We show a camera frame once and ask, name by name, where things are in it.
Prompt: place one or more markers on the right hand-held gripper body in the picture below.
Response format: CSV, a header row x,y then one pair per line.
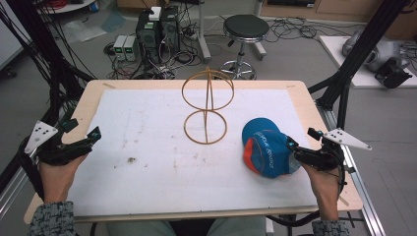
x,y
319,157

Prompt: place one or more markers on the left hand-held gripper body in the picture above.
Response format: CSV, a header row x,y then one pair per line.
x,y
55,152

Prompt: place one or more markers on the blue and orange cap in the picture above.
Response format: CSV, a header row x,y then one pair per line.
x,y
265,147

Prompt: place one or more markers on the person's left hand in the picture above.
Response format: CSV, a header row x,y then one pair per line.
x,y
57,180

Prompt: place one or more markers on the person's right hand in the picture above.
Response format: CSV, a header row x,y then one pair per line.
x,y
326,193

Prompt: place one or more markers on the white floor platform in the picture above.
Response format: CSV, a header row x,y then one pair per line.
x,y
364,77

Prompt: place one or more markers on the white foam mat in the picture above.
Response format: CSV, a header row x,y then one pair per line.
x,y
157,177

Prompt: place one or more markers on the small white power box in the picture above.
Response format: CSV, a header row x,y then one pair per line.
x,y
119,47
130,48

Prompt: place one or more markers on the clear plastic sheet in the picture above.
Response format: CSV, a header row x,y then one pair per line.
x,y
82,31

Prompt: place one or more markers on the grey and black machine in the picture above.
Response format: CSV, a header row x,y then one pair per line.
x,y
383,57

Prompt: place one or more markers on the person's legs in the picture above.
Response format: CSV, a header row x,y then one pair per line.
x,y
137,228

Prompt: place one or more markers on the black computer tower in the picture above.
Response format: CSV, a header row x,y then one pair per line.
x,y
148,36
170,31

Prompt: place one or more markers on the black round stool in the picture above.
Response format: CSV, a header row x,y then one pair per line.
x,y
246,28

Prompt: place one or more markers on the grey desk leg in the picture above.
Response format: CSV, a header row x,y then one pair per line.
x,y
205,42

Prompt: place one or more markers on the white box on computer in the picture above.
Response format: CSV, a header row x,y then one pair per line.
x,y
155,13

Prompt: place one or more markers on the aluminium rail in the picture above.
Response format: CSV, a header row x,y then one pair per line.
x,y
362,193

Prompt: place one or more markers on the black metal frame post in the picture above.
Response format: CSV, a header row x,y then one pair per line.
x,y
46,59
357,55

